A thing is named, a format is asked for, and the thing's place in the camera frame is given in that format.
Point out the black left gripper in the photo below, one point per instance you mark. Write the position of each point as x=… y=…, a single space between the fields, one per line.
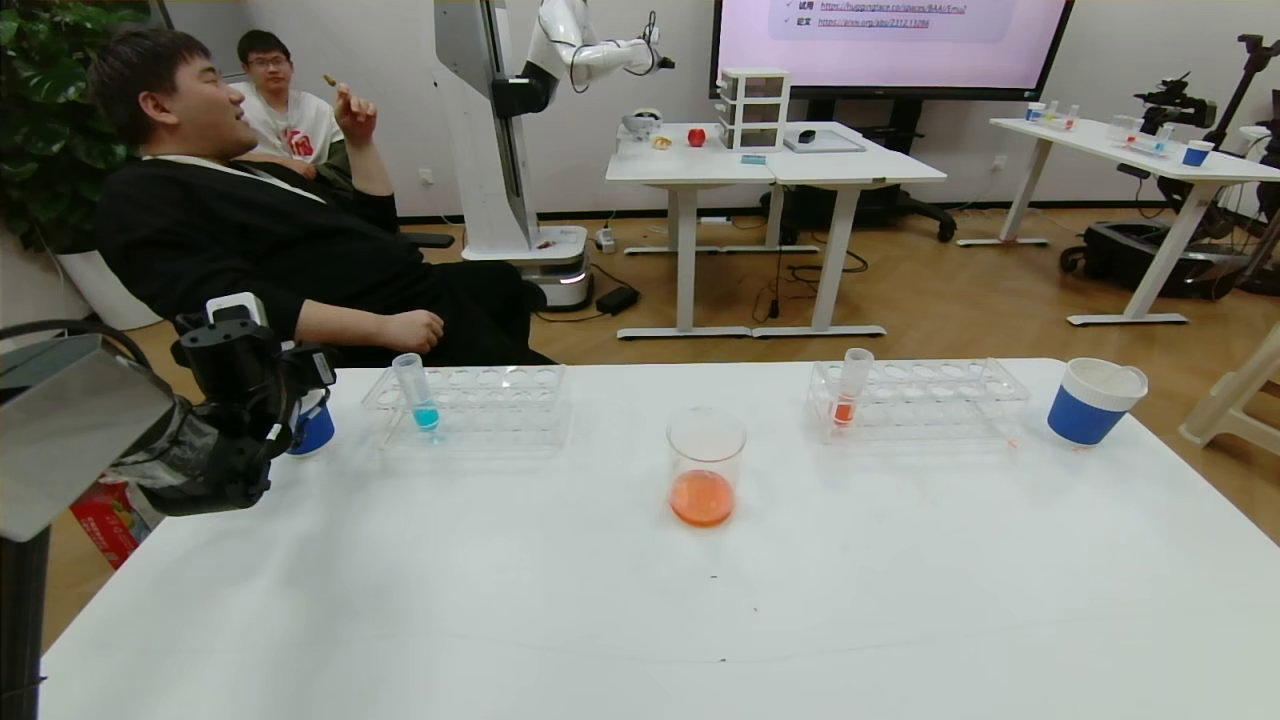
x=318 y=367

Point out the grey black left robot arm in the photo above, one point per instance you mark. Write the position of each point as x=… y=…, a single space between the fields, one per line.
x=70 y=430

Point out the blue pigment test tube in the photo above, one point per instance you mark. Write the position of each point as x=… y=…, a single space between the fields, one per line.
x=420 y=400

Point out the clear acrylic test tube rack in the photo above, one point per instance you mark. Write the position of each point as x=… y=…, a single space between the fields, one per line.
x=930 y=400
x=1150 y=145
x=490 y=405
x=1060 y=118

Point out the clear glass beaker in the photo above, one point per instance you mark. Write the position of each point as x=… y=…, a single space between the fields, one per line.
x=705 y=480
x=1123 y=130

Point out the blue white paper cup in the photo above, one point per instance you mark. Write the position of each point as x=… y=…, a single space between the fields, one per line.
x=312 y=435
x=1088 y=420
x=1035 y=113
x=1197 y=155

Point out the person in black sweater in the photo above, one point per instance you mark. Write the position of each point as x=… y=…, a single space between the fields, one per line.
x=280 y=240

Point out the white plant pot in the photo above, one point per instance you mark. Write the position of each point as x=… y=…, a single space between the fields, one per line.
x=100 y=295

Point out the person in white shirt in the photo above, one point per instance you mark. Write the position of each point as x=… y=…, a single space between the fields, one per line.
x=290 y=120

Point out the red shopping bag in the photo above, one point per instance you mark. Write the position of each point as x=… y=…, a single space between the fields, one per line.
x=110 y=530

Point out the white wheeled robot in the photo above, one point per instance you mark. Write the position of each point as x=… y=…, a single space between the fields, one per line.
x=495 y=150

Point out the black power adapter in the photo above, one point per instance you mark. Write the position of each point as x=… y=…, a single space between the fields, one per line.
x=618 y=300

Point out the white power strip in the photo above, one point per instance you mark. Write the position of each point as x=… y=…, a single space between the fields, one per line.
x=606 y=240

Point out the green leafy plant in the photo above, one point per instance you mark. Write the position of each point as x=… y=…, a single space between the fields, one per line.
x=40 y=120

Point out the white bowl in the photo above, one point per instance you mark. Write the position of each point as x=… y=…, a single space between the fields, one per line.
x=642 y=122

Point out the white standing desk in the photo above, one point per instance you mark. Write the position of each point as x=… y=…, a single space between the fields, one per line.
x=690 y=165
x=860 y=170

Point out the white drawer organizer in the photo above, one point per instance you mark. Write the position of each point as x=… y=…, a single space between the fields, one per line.
x=755 y=110

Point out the grey flat tablet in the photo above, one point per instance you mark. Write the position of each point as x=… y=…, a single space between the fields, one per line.
x=825 y=143

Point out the black display stand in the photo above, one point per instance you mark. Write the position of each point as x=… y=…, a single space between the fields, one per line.
x=890 y=205

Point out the long white desk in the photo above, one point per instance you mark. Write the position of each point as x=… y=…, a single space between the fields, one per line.
x=1100 y=140

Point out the black tripod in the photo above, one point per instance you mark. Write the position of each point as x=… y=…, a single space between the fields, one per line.
x=1250 y=90

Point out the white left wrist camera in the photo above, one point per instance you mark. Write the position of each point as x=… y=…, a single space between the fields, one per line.
x=237 y=308

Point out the large wall display screen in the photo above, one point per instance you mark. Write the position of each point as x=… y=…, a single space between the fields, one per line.
x=890 y=45

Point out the black camera rig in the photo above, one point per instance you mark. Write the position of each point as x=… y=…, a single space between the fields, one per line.
x=1175 y=100

